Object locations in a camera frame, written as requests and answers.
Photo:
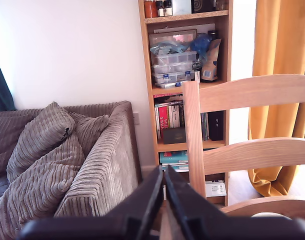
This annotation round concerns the orange spice jar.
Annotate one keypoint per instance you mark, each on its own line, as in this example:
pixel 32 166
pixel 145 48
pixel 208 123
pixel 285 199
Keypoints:
pixel 150 8

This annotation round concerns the white labelled box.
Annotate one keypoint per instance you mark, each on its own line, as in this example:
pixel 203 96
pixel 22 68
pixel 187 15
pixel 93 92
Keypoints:
pixel 216 188

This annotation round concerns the teal curtain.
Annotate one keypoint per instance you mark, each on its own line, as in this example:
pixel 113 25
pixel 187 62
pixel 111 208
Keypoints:
pixel 1 92

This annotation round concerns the teal book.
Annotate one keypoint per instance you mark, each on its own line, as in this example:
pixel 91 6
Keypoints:
pixel 173 157

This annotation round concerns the red book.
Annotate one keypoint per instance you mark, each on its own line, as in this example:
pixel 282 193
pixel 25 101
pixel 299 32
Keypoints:
pixel 163 120

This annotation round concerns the black box with spiral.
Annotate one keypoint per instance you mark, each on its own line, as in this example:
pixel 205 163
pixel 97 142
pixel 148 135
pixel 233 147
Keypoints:
pixel 201 6

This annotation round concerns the tall wooden bookshelf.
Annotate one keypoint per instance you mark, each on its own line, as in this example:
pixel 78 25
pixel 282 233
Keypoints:
pixel 148 100

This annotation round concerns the orange curtain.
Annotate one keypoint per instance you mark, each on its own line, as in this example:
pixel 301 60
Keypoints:
pixel 280 45

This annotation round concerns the wooden picture frame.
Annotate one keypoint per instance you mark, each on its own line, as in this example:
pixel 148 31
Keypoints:
pixel 167 37

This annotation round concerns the light wooden chair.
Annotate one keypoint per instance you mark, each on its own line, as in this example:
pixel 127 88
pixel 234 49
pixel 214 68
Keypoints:
pixel 255 92

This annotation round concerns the light blue plastic bag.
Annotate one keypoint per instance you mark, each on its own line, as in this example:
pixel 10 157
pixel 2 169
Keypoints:
pixel 165 47

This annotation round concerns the brown paper bag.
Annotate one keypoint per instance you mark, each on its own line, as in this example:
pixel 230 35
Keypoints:
pixel 210 67

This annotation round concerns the small black box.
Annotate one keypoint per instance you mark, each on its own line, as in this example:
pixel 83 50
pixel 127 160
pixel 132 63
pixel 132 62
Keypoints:
pixel 174 136

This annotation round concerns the dark blue plastic bag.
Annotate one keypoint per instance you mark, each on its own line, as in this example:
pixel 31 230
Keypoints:
pixel 201 45

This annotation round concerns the tall black box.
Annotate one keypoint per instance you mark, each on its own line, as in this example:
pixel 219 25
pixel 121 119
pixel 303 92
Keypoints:
pixel 215 126

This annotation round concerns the clear plastic organizer box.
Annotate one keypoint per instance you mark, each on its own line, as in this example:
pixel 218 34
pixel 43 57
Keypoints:
pixel 170 77
pixel 172 58
pixel 171 68

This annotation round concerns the white wall socket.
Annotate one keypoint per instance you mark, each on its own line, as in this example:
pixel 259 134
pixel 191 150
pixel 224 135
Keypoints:
pixel 136 118

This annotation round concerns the small dark bottle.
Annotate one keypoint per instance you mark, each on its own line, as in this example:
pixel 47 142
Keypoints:
pixel 160 9
pixel 167 8

